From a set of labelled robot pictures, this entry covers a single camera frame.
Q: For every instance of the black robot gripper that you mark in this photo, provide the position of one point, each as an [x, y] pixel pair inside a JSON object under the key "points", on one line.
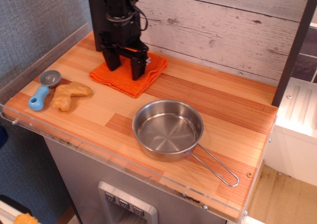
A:
{"points": [[122, 38]]}

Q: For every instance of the orange cloth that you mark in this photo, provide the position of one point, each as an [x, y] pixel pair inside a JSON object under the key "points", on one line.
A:
{"points": [[121, 78]]}

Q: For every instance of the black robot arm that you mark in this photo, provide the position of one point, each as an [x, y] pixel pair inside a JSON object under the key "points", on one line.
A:
{"points": [[122, 9]]}

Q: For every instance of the yellow toy chicken piece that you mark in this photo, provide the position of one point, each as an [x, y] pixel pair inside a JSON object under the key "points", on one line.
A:
{"points": [[63, 94]]}

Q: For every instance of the stainless steel pan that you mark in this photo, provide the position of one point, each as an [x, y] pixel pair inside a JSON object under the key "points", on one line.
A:
{"points": [[170, 130]]}

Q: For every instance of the grey toy cabinet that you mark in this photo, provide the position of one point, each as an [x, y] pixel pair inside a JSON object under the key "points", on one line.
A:
{"points": [[81, 174]]}

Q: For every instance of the silver dispenser panel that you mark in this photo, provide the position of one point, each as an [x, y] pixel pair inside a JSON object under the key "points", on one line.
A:
{"points": [[121, 207]]}

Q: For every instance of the clear acrylic edge guard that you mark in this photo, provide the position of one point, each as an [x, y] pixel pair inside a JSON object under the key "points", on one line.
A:
{"points": [[186, 176]]}

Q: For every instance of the white toy sink unit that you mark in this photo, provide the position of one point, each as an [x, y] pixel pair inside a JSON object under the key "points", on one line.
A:
{"points": [[292, 147]]}

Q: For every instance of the orange object bottom left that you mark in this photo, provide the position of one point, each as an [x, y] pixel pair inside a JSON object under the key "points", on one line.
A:
{"points": [[25, 219]]}

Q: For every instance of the dark grey left post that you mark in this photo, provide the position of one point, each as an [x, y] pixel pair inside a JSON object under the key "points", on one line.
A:
{"points": [[98, 17]]}

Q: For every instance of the dark grey post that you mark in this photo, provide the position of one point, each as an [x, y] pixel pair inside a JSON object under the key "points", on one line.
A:
{"points": [[98, 17], [294, 52]]}

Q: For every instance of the blue handled grey scoop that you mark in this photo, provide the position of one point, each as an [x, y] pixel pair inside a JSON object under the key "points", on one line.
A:
{"points": [[48, 80]]}

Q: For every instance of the dark grey right post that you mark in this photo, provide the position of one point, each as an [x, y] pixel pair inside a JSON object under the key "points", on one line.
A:
{"points": [[294, 52]]}

